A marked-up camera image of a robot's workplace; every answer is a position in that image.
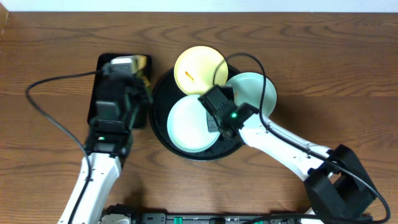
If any light green plate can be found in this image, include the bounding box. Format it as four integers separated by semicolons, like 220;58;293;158
226;72;277;116
167;95;220;153

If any green and yellow sponge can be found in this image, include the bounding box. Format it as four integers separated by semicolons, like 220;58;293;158
134;55;150;88

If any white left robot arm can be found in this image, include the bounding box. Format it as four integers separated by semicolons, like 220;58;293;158
59;74;152;223

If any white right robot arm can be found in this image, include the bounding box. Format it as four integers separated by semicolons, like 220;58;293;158
202;100;381;223

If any black rectangular tray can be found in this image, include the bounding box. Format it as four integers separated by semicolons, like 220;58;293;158
87;53;152;129

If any black round tray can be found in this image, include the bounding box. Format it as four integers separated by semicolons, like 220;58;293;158
149;68;243;161

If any yellow plate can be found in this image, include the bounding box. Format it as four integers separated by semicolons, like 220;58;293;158
174;46;228;95

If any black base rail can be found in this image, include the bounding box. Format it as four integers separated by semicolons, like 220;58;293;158
102;205;312;224

